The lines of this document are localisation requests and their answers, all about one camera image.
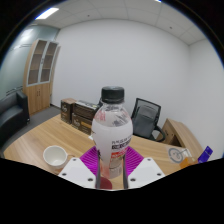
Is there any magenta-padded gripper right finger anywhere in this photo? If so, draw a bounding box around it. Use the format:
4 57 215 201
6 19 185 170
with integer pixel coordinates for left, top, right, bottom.
121 145 166 188

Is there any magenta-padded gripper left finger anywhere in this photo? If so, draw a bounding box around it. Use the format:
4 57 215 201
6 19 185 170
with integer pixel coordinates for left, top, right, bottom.
58 145 102 189

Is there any clear bottle with black cap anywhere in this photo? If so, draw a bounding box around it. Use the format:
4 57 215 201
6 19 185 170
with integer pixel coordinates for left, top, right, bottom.
91 85 134 180

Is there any white mug with orange print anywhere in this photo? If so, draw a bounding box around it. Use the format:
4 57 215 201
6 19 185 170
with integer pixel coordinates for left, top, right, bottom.
42 145 76 169

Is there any grey mesh office chair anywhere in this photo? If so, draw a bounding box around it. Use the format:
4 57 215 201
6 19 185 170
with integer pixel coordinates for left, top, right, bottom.
130 97 167 143

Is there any tall brown carton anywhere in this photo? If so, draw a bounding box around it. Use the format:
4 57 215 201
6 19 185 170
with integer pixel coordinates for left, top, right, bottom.
60 97 78 125

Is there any purple upright package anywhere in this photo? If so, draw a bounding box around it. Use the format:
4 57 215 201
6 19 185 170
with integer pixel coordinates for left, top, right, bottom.
197 145 214 164

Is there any black flat carton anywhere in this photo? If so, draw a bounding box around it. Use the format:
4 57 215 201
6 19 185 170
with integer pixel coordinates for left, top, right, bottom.
73 99 101 120

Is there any black sofa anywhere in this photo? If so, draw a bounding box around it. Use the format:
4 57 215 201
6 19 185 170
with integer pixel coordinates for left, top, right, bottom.
0 90 31 148

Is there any wooden cabinet with glass doors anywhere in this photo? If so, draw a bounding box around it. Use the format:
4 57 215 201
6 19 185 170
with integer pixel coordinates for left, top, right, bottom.
22 38 61 116

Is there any rectangular ceiling light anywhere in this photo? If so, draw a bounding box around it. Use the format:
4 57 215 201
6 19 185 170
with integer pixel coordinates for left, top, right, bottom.
34 7 60 21

